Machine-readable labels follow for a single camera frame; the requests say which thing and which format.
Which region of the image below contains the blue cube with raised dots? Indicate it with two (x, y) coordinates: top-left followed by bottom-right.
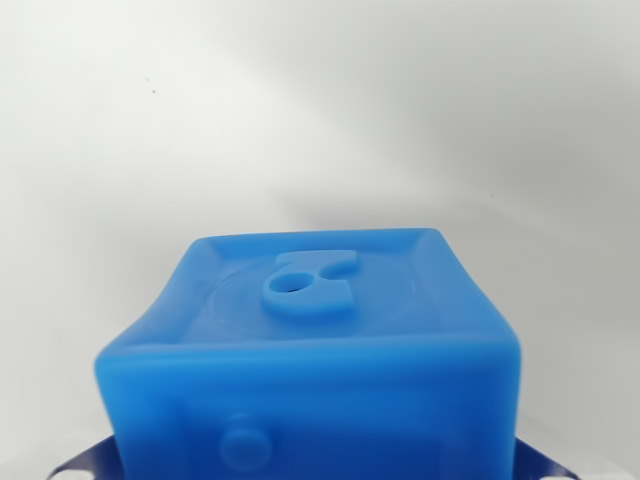
(93, 227), (522, 480)

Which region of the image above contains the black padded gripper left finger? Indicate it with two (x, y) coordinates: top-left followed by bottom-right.
(46, 432), (120, 480)

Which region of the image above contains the black padded gripper right finger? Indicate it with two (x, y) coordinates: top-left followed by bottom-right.
(512, 433), (594, 480)

